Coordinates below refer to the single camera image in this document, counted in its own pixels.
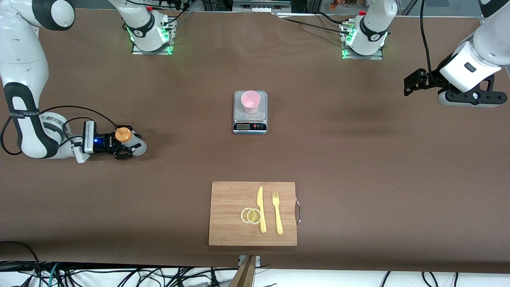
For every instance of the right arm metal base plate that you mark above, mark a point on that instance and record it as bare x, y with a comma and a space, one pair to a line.
137, 52

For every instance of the wooden post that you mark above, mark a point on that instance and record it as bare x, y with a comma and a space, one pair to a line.
245, 275

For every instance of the translucent sauce bottle orange cap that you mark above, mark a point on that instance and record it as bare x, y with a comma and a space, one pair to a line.
122, 134

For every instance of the silver digital kitchen scale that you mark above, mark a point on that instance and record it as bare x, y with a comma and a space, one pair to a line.
250, 126

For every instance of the wooden cutting board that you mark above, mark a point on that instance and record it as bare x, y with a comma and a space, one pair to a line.
227, 207

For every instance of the pink plastic cup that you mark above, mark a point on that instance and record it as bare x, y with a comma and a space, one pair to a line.
250, 101

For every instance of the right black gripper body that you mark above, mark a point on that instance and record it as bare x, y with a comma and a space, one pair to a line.
104, 143

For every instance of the grey power strip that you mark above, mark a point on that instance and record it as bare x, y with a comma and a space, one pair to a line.
261, 8

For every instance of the yellow plastic knife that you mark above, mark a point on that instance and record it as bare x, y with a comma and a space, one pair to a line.
261, 223

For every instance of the lemon slice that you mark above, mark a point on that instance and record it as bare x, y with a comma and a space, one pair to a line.
243, 215
254, 216

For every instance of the metal bracket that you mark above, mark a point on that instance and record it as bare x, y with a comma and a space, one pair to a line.
258, 261

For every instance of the brown table cover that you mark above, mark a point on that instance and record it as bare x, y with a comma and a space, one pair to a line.
358, 179

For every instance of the yellow plastic fork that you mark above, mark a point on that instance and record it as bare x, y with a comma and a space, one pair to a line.
279, 223

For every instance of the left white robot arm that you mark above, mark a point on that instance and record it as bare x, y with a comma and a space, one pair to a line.
372, 28

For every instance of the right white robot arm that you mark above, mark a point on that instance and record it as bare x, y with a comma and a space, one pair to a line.
24, 59

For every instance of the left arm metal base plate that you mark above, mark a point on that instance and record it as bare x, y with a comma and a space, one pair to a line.
378, 56

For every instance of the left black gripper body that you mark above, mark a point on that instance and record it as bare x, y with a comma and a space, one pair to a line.
432, 77

